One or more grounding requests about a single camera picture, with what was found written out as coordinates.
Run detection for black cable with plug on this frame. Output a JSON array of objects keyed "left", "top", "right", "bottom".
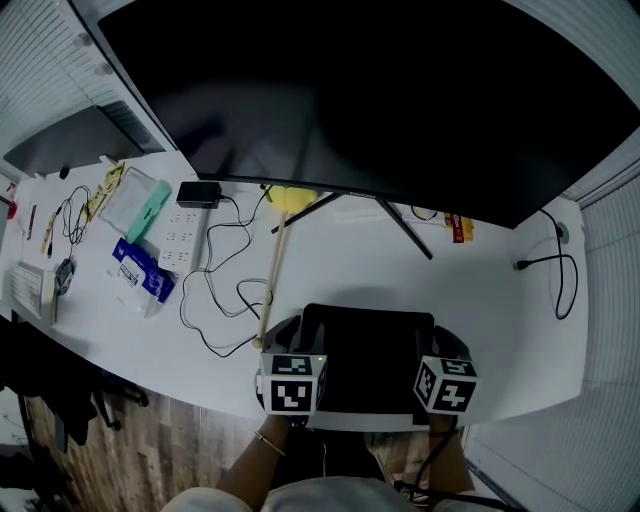
[{"left": 514, "top": 208, "right": 580, "bottom": 322}]

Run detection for coiled black cable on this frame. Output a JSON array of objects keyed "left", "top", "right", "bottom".
[{"left": 46, "top": 184, "right": 93, "bottom": 259}]

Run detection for white keypad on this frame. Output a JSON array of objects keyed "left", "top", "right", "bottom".
[{"left": 8, "top": 261, "right": 49, "bottom": 318}]

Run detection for white power strip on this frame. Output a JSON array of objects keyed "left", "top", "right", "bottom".
[{"left": 158, "top": 206, "right": 209, "bottom": 272}]

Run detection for yellow snack packet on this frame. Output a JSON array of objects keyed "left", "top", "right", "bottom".
[
  {"left": 83, "top": 184, "right": 105, "bottom": 222},
  {"left": 101, "top": 160, "right": 126, "bottom": 195}
]

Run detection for person's light trousers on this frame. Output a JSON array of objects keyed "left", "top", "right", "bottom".
[{"left": 162, "top": 474, "right": 526, "bottom": 512}]

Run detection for person's left forearm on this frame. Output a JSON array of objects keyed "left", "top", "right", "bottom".
[{"left": 214, "top": 413, "right": 302, "bottom": 512}]

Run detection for clear plastic bag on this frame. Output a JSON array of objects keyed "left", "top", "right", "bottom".
[{"left": 97, "top": 166, "right": 162, "bottom": 237}]

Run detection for grey monitor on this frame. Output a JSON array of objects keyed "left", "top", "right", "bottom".
[{"left": 3, "top": 99, "right": 167, "bottom": 177}]

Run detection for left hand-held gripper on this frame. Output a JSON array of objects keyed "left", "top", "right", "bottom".
[{"left": 256, "top": 315, "right": 330, "bottom": 417}]

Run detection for black monitor stand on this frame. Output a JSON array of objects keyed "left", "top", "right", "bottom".
[{"left": 269, "top": 191, "right": 434, "bottom": 261}]

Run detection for white packet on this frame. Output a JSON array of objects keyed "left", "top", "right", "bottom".
[{"left": 401, "top": 203, "right": 447, "bottom": 227}]

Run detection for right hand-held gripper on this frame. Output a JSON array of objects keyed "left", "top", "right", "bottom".
[{"left": 412, "top": 325, "right": 479, "bottom": 415}]

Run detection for black office chair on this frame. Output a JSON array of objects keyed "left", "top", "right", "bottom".
[{"left": 0, "top": 318, "right": 151, "bottom": 454}]

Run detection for person's right forearm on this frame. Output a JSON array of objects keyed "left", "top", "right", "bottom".
[{"left": 425, "top": 413, "right": 477, "bottom": 495}]

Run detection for black mouse pad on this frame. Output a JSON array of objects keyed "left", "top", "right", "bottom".
[{"left": 298, "top": 302, "right": 437, "bottom": 416}]

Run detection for white desk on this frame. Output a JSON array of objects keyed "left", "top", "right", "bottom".
[{"left": 0, "top": 148, "right": 592, "bottom": 434}]

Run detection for yellow-headed wooden stick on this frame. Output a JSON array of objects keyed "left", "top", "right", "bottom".
[{"left": 251, "top": 184, "right": 320, "bottom": 350}]

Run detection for grey computer mouse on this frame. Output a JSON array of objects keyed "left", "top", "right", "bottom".
[{"left": 53, "top": 257, "right": 77, "bottom": 298}]

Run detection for black adapter cable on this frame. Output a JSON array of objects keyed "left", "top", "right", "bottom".
[{"left": 178, "top": 191, "right": 277, "bottom": 359}]

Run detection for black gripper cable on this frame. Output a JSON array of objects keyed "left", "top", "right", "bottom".
[{"left": 392, "top": 417, "right": 526, "bottom": 512}]

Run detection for blue wet wipes pack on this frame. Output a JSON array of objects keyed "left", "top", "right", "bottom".
[{"left": 105, "top": 236, "right": 178, "bottom": 319}]

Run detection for thin wrist bracelet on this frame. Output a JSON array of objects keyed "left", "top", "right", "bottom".
[{"left": 253, "top": 428, "right": 288, "bottom": 458}]

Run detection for black power adapter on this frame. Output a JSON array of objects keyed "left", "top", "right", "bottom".
[{"left": 175, "top": 180, "right": 223, "bottom": 210}]

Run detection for large black monitor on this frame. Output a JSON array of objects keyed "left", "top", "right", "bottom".
[{"left": 96, "top": 0, "right": 640, "bottom": 231}]

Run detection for teal case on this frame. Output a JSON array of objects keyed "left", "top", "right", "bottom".
[{"left": 125, "top": 180, "right": 173, "bottom": 245}]

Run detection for red and yellow packet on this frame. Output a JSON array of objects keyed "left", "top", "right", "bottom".
[{"left": 444, "top": 211, "right": 476, "bottom": 245}]

